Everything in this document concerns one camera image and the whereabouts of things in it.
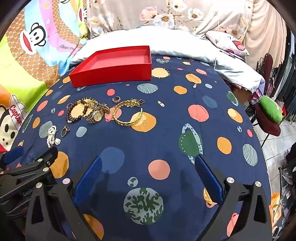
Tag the dark red seat cushion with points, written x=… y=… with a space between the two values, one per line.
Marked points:
x=268 y=128

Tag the beige curtain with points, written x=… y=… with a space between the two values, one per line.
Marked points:
x=266 y=34

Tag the navy planet print bedsheet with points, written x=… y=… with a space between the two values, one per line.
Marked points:
x=161 y=129

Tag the gold wrist watch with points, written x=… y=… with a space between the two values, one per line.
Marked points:
x=96 y=114

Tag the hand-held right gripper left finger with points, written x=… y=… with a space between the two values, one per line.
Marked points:
x=89 y=178

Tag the colourful monkey print blanket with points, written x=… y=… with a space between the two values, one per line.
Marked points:
x=34 y=58

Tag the black metal chair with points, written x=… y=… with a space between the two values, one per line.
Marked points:
x=268 y=60

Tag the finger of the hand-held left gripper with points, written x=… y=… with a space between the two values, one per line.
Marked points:
x=44 y=160
x=13 y=154

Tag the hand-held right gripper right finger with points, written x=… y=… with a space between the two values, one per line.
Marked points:
x=208 y=178

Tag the pink cartoon pillow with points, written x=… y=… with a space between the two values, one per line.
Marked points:
x=222 y=40

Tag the hanging dark clothes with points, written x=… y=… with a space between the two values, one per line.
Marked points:
x=289 y=81

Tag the orange bag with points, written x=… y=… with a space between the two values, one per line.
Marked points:
x=276 y=208

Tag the green cushion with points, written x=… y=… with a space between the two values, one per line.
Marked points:
x=270 y=109

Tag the light blue duvet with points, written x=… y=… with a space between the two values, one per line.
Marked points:
x=175 y=44

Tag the red cardboard box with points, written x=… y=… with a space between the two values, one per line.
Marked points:
x=111 y=74

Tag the grey floral blanket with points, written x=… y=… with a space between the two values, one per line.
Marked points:
x=129 y=14

